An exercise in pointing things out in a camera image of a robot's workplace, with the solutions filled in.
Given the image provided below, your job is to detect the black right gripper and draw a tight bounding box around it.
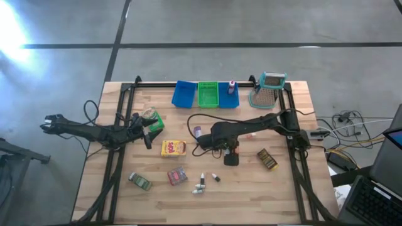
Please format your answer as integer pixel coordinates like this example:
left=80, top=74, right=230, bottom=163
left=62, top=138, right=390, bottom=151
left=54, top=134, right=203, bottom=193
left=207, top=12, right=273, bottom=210
left=216, top=137, right=241, bottom=167

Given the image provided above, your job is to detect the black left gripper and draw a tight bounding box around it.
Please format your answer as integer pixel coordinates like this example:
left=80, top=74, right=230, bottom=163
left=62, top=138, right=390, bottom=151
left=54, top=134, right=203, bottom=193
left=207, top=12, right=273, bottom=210
left=126, top=112, right=164, bottom=150

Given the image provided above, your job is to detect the yellow food box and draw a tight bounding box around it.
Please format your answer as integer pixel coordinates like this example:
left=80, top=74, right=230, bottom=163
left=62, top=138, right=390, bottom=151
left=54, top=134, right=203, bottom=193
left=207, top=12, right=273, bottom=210
left=160, top=139, right=187, bottom=158

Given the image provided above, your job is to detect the green-lidded spice jar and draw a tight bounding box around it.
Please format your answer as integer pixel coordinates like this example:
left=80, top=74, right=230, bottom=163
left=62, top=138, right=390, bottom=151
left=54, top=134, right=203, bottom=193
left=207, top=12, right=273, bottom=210
left=128, top=171, right=154, bottom=192

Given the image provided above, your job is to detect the bright green food packet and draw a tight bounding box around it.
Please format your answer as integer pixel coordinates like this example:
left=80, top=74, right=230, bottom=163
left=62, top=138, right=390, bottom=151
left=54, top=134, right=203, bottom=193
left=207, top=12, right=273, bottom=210
left=140, top=106, right=166, bottom=132

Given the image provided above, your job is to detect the blue plastic basket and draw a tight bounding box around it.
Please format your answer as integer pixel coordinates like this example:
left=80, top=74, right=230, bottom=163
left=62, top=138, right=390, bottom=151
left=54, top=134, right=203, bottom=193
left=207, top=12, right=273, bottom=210
left=217, top=82, right=240, bottom=109
left=171, top=80, right=198, bottom=109

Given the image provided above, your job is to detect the red patterned box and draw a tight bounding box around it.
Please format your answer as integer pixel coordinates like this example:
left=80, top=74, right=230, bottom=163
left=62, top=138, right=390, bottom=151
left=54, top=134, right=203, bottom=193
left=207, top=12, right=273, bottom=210
left=166, top=166, right=189, bottom=186

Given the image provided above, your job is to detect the green plastic basket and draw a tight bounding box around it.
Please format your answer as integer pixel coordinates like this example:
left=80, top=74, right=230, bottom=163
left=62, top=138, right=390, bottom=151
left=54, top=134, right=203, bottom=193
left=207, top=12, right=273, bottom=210
left=197, top=81, right=220, bottom=109

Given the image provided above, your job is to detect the small grey device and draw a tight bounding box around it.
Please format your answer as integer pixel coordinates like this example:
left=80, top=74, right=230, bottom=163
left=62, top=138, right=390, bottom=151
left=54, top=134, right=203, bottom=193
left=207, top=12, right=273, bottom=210
left=309, top=129, right=331, bottom=139

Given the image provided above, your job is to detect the black power brick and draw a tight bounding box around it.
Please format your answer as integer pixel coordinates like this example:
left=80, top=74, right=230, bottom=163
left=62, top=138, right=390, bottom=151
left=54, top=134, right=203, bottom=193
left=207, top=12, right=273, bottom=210
left=326, top=151, right=358, bottom=172

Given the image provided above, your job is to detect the white paper sheet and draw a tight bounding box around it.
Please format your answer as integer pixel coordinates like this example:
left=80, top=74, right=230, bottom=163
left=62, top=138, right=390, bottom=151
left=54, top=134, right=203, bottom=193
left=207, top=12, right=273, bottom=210
left=328, top=164, right=352, bottom=211

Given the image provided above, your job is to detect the black laptop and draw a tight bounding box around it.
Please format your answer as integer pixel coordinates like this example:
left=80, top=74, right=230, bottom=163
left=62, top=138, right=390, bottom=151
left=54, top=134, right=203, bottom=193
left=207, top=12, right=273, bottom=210
left=337, top=174, right=402, bottom=226

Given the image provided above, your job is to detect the grey laptop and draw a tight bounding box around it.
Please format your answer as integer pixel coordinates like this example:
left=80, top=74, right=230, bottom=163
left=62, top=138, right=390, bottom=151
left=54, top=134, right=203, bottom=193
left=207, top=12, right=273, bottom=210
left=369, top=103, right=402, bottom=189

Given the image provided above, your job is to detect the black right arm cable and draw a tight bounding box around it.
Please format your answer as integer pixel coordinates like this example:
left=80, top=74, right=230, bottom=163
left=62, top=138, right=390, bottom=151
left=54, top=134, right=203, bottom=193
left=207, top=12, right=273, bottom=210
left=186, top=112, right=227, bottom=159

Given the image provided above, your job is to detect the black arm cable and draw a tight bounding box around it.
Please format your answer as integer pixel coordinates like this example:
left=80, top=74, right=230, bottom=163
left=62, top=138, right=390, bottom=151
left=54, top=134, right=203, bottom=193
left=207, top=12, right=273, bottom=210
left=82, top=99, right=101, bottom=127
left=186, top=112, right=227, bottom=159

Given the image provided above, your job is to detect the black aluminium table frame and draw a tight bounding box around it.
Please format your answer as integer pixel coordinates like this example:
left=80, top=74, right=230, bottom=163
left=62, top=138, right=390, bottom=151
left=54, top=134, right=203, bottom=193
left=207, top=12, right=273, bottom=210
left=71, top=75, right=342, bottom=226

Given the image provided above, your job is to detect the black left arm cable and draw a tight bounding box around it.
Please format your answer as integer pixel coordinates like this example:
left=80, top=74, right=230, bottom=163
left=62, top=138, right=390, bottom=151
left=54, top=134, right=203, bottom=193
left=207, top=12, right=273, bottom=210
left=82, top=99, right=101, bottom=127

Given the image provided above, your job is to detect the teal-handled box grater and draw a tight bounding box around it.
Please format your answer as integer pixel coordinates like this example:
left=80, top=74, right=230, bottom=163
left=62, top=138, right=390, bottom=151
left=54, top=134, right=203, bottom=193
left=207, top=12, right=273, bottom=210
left=247, top=71, right=288, bottom=110

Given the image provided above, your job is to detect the black floor cable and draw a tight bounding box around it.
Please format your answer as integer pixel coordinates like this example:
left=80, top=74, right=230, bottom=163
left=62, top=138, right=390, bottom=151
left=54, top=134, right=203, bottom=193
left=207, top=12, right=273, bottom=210
left=315, top=109, right=379, bottom=141

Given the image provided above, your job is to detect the yellow floor cable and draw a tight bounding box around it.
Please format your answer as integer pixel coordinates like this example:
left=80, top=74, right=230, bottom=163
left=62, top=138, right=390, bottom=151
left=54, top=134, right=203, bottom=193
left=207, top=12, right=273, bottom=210
left=325, top=136, right=386, bottom=158

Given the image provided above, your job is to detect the white floor cable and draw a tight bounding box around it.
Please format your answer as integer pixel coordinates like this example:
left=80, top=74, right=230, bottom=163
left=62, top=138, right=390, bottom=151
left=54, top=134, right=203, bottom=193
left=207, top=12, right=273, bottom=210
left=326, top=117, right=394, bottom=134

